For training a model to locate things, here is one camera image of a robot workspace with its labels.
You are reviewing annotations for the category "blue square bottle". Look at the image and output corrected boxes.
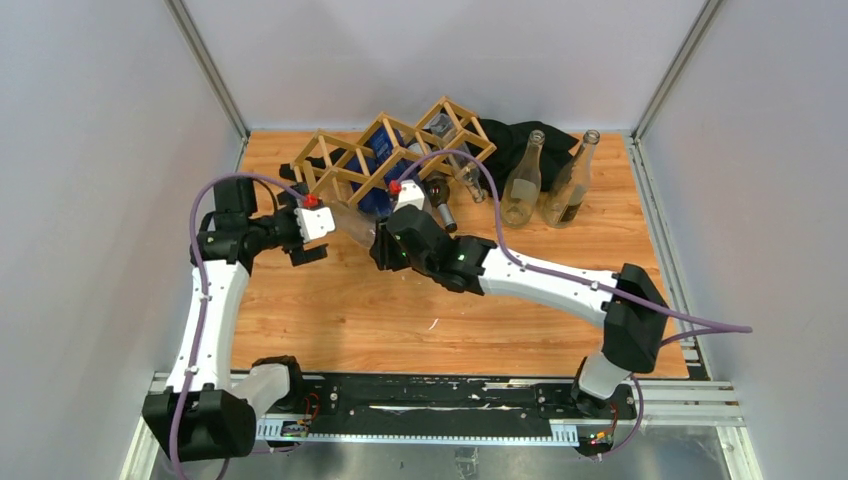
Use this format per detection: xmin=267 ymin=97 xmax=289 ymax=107
xmin=357 ymin=127 xmax=406 ymax=217

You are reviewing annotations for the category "clear bottle with white label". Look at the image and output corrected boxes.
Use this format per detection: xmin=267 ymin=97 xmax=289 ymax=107
xmin=500 ymin=130 xmax=545 ymax=229

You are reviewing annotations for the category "clear bottle with black label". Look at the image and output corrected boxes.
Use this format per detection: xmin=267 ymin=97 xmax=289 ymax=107
xmin=541 ymin=130 xmax=601 ymax=228

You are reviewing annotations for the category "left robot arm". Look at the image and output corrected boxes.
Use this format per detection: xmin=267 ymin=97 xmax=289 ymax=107
xmin=142 ymin=174 xmax=335 ymax=468

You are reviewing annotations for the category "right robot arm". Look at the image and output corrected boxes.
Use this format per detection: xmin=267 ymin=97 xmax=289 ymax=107
xmin=369 ymin=206 xmax=668 ymax=418

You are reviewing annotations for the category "dark green bottle silver foil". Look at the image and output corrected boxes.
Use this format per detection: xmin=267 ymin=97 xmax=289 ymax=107
xmin=424 ymin=177 xmax=458 ymax=233

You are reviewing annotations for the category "wooden lattice wine rack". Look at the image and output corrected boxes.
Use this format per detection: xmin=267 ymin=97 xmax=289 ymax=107
xmin=290 ymin=97 xmax=496 ymax=207

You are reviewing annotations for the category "black cloth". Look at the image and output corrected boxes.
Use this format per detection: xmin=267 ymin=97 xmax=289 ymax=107
xmin=278 ymin=119 xmax=579 ymax=197

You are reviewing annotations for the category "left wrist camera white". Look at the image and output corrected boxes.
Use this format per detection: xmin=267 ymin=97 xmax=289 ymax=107
xmin=294 ymin=206 xmax=336 ymax=243

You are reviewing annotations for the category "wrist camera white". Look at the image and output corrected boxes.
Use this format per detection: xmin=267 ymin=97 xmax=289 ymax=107
xmin=294 ymin=206 xmax=336 ymax=243
xmin=389 ymin=179 xmax=431 ymax=214

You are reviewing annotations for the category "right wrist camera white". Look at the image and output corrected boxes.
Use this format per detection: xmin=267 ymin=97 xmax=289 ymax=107
xmin=389 ymin=179 xmax=431 ymax=214

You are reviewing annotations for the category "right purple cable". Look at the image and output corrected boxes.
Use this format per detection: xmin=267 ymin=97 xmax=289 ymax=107
xmin=388 ymin=148 xmax=754 ymax=458

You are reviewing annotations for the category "purple cable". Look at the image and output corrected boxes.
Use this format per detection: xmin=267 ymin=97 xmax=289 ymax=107
xmin=388 ymin=148 xmax=754 ymax=458
xmin=168 ymin=173 xmax=319 ymax=480

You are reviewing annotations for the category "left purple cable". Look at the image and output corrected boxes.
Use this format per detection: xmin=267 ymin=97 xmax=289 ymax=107
xmin=168 ymin=173 xmax=319 ymax=480

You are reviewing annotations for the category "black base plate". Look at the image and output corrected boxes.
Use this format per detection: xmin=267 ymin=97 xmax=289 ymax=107
xmin=241 ymin=372 xmax=639 ymax=439

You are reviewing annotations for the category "aluminium frame rail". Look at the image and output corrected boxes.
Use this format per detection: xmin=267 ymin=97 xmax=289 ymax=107
xmin=141 ymin=372 xmax=746 ymax=446

